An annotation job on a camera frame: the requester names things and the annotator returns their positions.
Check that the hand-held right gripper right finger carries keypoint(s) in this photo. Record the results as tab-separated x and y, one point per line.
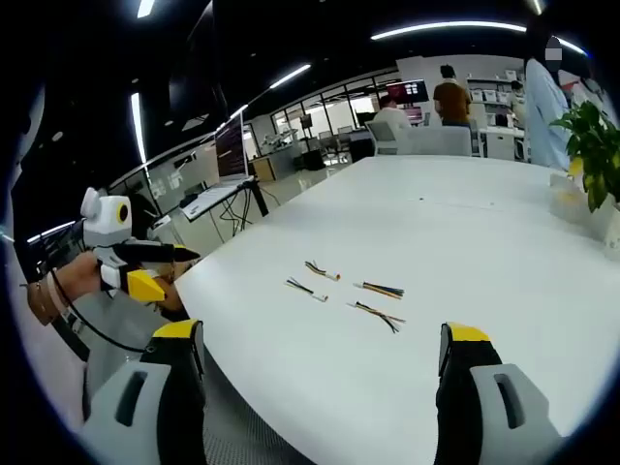
465	412

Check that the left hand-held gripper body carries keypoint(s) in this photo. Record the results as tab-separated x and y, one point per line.
104	220

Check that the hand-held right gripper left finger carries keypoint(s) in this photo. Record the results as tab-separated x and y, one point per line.
169	412

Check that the person's left hand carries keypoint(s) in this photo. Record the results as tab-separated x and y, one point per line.
82	276

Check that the white side desk black legs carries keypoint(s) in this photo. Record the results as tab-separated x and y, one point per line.
218	196

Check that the ceiling light strip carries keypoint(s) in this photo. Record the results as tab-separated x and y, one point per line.
138	126
448	28
289	76

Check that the white plant pot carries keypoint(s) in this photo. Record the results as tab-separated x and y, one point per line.
612	232

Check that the clear plastic box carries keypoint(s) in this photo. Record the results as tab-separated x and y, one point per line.
571	203

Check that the white office chair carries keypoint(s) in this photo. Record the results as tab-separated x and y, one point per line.
382	138

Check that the green potted plant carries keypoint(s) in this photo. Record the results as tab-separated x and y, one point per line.
593	145

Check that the white storage shelf with boxes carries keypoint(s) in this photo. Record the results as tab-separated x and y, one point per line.
489	92

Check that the wall monitor with red picture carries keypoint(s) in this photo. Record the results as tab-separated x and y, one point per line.
409	91

